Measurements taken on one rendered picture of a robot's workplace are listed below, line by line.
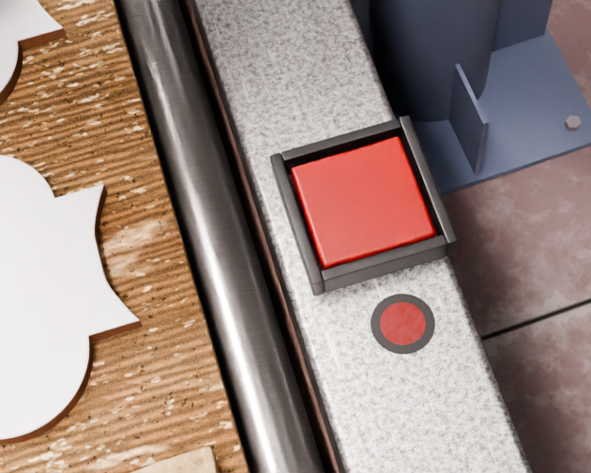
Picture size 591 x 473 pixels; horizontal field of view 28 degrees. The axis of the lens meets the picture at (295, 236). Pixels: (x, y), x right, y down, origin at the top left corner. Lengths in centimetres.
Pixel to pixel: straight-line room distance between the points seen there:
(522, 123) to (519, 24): 14
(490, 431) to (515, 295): 102
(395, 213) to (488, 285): 100
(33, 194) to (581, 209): 114
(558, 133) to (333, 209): 111
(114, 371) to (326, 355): 10
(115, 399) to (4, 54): 20
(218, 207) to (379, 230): 9
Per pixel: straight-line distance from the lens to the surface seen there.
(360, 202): 60
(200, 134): 63
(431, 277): 60
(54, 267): 58
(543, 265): 161
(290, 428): 57
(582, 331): 158
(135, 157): 61
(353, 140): 61
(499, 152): 166
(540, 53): 176
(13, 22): 66
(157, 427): 56
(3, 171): 61
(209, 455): 52
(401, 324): 58
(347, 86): 65
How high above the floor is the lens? 146
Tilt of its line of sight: 65 degrees down
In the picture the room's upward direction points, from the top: 8 degrees counter-clockwise
